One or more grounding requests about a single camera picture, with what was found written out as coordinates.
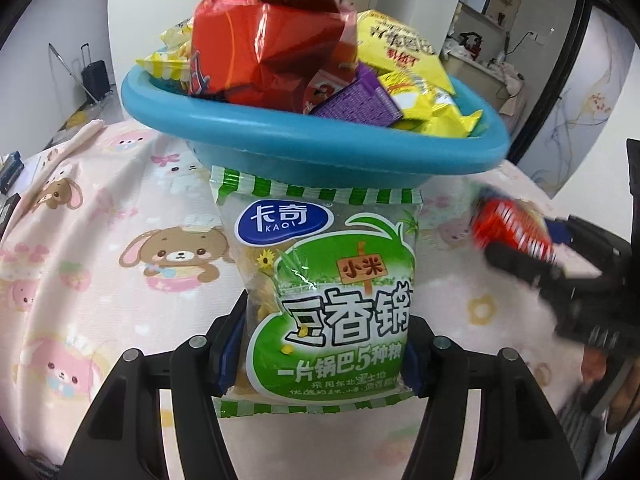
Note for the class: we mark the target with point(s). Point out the black suitcase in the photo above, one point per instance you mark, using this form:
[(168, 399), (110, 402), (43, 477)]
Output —
[(94, 77)]

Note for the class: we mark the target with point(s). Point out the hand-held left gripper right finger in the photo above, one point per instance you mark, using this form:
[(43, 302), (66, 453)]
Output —
[(413, 366)]

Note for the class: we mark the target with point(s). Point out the yellow label cracker packet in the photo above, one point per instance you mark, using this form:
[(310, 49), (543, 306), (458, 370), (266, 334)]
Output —
[(162, 67)]

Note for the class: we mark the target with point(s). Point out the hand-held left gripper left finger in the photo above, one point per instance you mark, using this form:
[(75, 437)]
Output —
[(233, 355)]

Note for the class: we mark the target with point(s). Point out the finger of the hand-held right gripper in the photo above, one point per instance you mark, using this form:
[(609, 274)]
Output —
[(525, 267), (582, 235)]

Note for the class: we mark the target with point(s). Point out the green label snack packet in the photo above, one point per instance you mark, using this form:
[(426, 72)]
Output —
[(325, 285)]

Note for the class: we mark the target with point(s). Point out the purple snack packet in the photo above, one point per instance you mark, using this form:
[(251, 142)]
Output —
[(357, 102)]

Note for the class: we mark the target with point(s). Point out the blue plastic basin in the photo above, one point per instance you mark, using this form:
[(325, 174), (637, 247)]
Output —
[(310, 145)]

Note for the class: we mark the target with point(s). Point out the small yellow snack packet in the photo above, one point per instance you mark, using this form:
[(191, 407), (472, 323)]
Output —
[(430, 110)]

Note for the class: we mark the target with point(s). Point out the person's right hand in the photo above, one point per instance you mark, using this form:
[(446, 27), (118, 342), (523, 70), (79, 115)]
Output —
[(620, 405)]

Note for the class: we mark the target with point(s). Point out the large yellow snack packet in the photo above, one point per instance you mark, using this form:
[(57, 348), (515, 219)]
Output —
[(405, 50)]

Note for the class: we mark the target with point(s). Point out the pink printed blanket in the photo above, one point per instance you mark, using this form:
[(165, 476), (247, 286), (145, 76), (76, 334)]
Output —
[(125, 220)]

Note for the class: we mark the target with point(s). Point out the red striped snack packet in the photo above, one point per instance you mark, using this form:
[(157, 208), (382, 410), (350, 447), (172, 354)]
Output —
[(515, 225)]

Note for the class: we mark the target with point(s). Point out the red snack bag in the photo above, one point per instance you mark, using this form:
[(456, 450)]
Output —
[(265, 45)]

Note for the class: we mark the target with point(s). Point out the red cartoon snack packet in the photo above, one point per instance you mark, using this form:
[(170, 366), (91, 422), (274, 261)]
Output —
[(327, 91)]

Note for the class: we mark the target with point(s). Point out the white cluttered counter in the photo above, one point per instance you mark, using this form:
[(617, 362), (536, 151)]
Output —
[(480, 67)]

